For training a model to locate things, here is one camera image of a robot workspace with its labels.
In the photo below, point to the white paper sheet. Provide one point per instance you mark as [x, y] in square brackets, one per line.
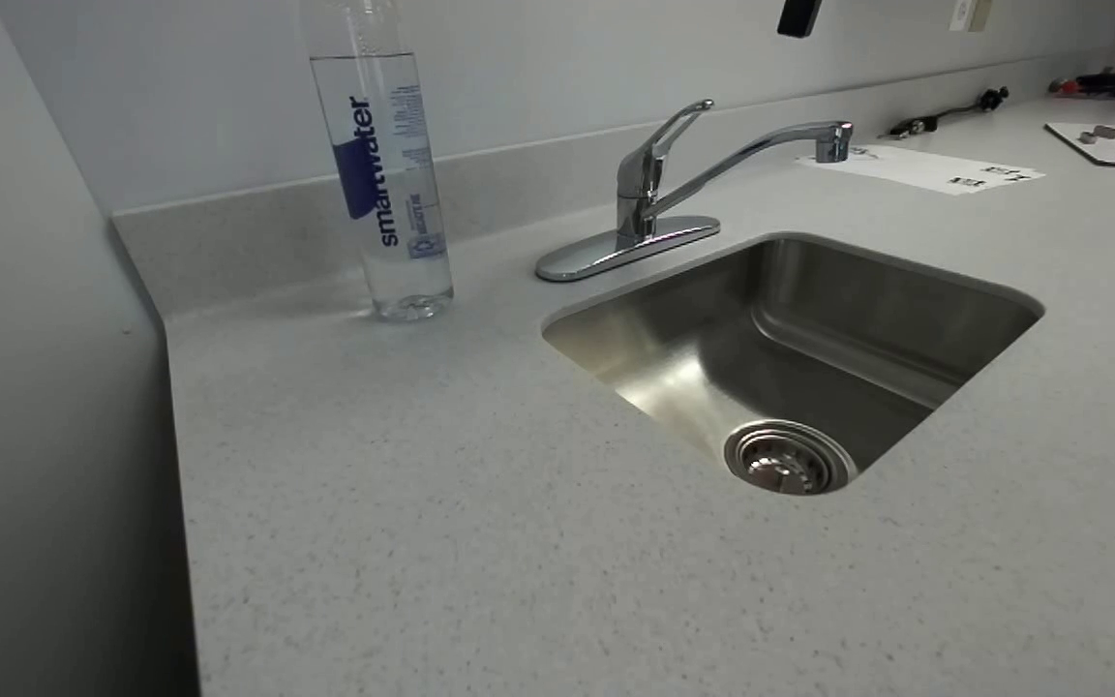
[930, 172]

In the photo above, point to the chrome faucet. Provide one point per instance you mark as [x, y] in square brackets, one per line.
[642, 210]

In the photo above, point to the wall outlet plate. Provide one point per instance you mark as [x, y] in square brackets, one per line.
[968, 11]

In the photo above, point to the black tool on counter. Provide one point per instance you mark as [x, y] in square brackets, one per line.
[930, 120]

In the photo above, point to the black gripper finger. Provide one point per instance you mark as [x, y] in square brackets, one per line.
[798, 18]

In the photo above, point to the stainless steel sink basin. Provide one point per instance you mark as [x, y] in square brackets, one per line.
[846, 338]

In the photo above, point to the metal sink drain strainer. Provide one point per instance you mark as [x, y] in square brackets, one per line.
[789, 458]

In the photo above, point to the clear smartwater bottle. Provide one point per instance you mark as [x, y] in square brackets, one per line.
[379, 148]

